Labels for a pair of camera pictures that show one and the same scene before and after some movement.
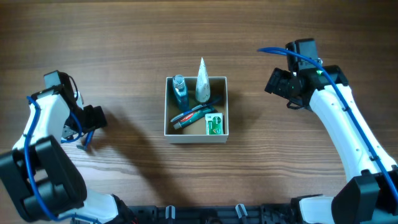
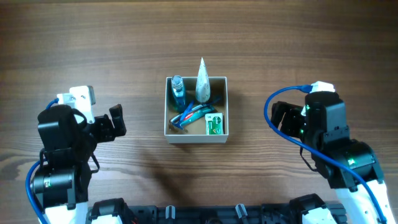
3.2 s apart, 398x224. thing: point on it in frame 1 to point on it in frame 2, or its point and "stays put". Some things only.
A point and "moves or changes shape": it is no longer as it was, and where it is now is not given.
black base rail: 238,214 stays put
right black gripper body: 277,81 to 286,119
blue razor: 87,142 moves or changes shape
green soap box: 214,124 stays put
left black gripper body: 95,117 to 104,127
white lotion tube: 203,90 stays put
